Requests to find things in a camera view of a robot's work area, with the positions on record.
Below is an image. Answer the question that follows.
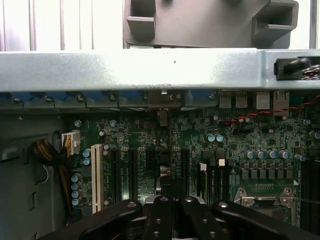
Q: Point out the CPU socket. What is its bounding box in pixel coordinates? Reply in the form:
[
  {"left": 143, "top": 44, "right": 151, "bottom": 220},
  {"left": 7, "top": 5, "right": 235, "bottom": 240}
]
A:
[{"left": 234, "top": 186, "right": 299, "bottom": 226}]

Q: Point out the white PCI slot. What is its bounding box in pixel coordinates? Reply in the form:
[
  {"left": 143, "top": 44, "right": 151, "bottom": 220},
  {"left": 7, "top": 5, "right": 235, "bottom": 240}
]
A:
[{"left": 90, "top": 143, "right": 105, "bottom": 215}]

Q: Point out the green motherboard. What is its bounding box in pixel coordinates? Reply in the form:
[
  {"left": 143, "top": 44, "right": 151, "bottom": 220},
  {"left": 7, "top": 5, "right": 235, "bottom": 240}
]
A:
[{"left": 59, "top": 109, "right": 320, "bottom": 226}]

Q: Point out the thin locking lever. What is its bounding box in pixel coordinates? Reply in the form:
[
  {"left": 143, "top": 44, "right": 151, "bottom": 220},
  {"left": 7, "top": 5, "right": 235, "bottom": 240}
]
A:
[{"left": 291, "top": 196, "right": 320, "bottom": 205}]

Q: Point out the white power connector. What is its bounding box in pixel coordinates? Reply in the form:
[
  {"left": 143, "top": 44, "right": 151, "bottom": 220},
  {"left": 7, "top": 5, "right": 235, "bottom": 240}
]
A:
[{"left": 61, "top": 131, "right": 81, "bottom": 158}]

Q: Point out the metal USB port block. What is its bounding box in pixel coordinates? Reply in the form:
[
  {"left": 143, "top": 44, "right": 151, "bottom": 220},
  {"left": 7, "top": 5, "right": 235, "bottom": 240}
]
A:
[{"left": 219, "top": 90, "right": 249, "bottom": 109}]

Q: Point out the metal network port block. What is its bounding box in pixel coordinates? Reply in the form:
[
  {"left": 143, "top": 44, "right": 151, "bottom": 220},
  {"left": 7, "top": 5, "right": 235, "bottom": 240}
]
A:
[{"left": 256, "top": 90, "right": 291, "bottom": 116}]

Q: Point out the open black PC case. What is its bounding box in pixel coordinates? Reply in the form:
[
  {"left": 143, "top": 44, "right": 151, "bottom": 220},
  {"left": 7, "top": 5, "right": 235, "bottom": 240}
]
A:
[{"left": 0, "top": 48, "right": 320, "bottom": 240}]

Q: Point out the black case release latch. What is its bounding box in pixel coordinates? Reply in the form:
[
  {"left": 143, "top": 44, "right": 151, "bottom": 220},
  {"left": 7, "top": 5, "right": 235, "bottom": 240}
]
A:
[{"left": 273, "top": 57, "right": 311, "bottom": 81}]

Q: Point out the grey plastic parts rack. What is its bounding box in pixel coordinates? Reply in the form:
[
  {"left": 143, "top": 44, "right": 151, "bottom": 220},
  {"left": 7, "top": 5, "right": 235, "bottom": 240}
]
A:
[{"left": 122, "top": 0, "right": 300, "bottom": 50}]

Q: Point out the black yellow wire bundle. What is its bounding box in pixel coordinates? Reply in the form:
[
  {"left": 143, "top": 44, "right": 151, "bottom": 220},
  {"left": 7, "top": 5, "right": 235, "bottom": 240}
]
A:
[{"left": 29, "top": 139, "right": 74, "bottom": 217}]

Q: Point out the red black twisted wire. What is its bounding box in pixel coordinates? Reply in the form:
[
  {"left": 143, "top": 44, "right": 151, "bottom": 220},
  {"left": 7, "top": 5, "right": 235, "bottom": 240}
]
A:
[{"left": 221, "top": 100, "right": 320, "bottom": 126}]

